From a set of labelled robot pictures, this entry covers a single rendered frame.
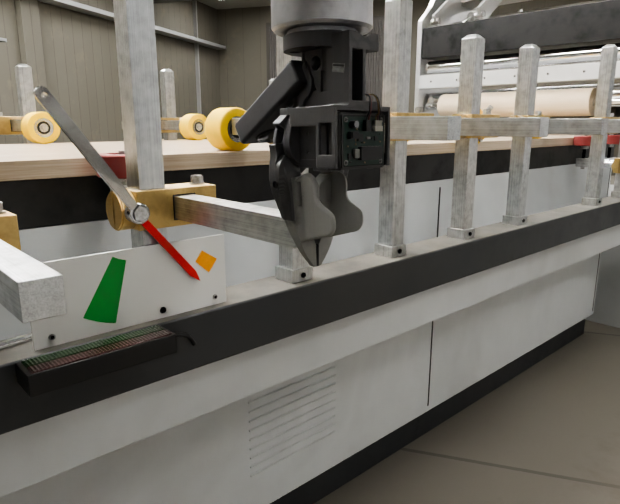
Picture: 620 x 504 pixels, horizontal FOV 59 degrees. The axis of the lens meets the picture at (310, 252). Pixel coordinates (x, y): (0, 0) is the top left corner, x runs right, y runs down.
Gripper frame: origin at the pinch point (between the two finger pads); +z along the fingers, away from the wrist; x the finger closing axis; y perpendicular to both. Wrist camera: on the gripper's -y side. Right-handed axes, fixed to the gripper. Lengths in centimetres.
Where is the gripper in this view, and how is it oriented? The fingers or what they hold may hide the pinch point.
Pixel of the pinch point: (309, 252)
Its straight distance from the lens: 54.3
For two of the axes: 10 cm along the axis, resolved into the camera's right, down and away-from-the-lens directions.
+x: 7.4, -1.5, 6.5
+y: 6.7, 1.4, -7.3
